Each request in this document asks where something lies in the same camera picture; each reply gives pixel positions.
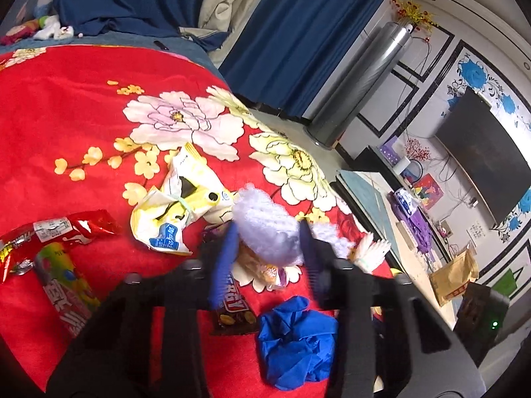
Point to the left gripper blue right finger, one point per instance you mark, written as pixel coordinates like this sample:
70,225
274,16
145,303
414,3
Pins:
317,257

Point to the red candy tube wrapper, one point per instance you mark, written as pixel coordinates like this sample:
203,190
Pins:
66,289

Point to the dark red energy bar wrapper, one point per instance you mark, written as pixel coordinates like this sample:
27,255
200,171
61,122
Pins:
234,316

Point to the blue crumpled glove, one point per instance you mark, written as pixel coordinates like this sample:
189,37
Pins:
296,344

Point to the black television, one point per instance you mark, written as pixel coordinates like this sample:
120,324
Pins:
486,153

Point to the beige curtain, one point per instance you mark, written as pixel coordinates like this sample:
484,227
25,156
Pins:
221,22

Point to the purple bag on table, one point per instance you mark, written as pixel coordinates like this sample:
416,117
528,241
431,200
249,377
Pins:
415,223

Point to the white plush toy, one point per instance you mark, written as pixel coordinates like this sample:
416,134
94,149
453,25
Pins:
51,28

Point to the colourful picture frame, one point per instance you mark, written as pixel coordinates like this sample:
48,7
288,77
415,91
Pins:
428,191

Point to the blue curtain right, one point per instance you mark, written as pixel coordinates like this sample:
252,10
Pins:
289,48

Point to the yellow white snack bag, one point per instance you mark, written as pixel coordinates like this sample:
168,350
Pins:
190,191

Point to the brown paper bag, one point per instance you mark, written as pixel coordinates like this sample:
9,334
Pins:
453,278

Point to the purple box on stand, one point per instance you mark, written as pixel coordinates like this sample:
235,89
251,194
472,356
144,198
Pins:
393,150

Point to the red floral blanket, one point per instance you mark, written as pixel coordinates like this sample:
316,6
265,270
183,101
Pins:
95,127

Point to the red snack wrapper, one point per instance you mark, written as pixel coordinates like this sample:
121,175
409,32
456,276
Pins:
24,242

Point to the white vase with red flowers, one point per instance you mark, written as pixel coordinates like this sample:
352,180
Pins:
413,149

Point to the white blue tissue pack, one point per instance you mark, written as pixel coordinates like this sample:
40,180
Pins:
407,202

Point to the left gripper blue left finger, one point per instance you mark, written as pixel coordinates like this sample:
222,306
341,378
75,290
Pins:
224,251

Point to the orange purple snack packet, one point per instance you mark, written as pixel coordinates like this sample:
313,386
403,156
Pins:
261,275

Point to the yellow artificial flowers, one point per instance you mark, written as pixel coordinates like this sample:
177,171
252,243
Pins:
411,12

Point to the silver tower air conditioner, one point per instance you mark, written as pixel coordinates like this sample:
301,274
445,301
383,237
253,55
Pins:
359,82

